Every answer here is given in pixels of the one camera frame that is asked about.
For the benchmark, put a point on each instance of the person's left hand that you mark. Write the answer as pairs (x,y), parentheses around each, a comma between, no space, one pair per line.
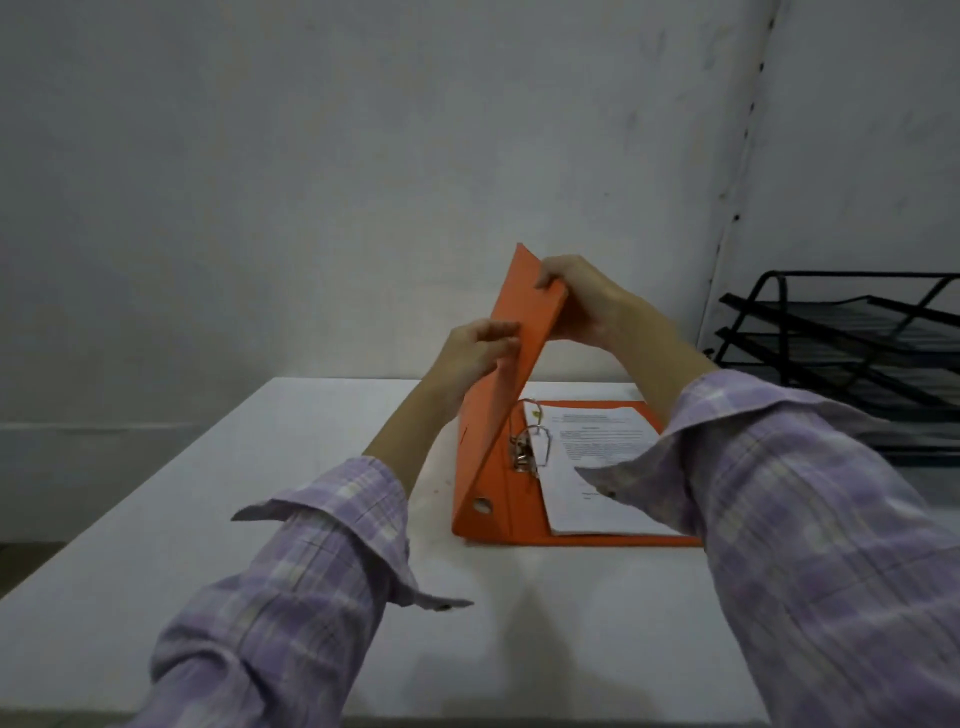
(466,362)

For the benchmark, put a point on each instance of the person's right hand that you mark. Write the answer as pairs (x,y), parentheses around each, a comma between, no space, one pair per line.
(592,307)

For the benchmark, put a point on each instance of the stack of printed paper sheets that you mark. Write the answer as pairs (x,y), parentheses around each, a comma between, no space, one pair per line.
(600,465)

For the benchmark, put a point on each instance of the black mesh letter tray rack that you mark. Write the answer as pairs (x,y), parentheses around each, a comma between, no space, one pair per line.
(847,352)

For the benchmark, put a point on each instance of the person's left fingers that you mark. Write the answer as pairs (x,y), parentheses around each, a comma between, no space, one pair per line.
(496,337)

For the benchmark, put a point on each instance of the orange lever arch binder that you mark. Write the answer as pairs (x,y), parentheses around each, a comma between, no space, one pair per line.
(510,390)

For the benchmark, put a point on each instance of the person's right forearm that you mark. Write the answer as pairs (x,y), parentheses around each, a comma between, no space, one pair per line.
(795,525)

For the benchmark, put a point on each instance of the person's right thumb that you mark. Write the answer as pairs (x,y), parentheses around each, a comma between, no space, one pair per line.
(551,275)

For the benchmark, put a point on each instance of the person's left forearm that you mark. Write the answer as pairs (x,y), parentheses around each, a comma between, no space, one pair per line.
(330,555)

